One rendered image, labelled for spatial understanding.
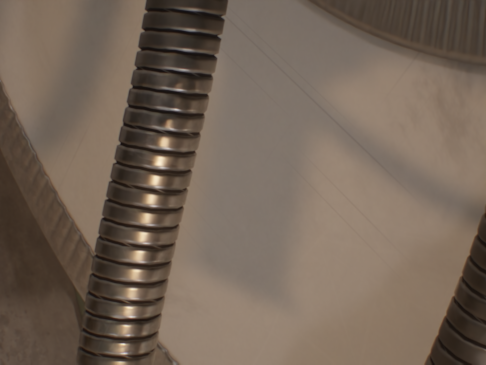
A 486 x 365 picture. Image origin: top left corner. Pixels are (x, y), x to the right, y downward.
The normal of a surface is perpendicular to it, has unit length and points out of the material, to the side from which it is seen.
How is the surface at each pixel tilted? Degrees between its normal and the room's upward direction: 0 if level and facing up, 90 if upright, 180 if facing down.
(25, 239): 0
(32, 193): 92
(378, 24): 81
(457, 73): 90
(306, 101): 90
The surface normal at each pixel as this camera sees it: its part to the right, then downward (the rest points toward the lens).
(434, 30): -0.53, 0.23
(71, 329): 0.62, -0.17
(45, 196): -0.75, 0.19
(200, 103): 0.77, 0.25
